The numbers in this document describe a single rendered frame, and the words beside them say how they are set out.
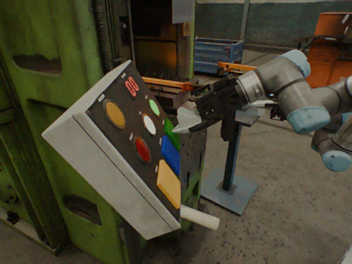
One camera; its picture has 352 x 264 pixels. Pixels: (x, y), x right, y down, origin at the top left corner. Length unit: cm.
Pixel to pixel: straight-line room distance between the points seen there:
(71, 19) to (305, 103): 64
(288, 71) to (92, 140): 44
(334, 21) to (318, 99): 376
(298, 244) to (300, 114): 132
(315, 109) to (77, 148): 46
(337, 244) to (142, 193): 163
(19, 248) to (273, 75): 173
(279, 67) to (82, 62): 55
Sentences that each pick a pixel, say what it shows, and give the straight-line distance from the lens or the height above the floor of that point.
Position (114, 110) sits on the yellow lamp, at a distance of 39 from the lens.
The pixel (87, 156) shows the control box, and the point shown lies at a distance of 36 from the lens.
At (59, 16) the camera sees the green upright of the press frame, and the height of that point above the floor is 130.
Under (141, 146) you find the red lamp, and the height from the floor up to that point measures 110.
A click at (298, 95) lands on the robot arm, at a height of 116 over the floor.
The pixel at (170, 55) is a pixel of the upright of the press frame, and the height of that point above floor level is 108.
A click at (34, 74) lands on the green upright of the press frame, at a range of 96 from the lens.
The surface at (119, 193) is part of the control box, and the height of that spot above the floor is 105.
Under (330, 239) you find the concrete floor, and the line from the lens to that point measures 189.
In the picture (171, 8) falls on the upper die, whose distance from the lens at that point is 89.
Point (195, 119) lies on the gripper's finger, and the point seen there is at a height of 107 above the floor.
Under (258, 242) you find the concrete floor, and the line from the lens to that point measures 167.
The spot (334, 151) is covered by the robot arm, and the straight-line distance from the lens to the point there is 88.
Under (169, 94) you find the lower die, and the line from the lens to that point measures 100.
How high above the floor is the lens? 132
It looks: 30 degrees down
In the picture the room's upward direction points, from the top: straight up
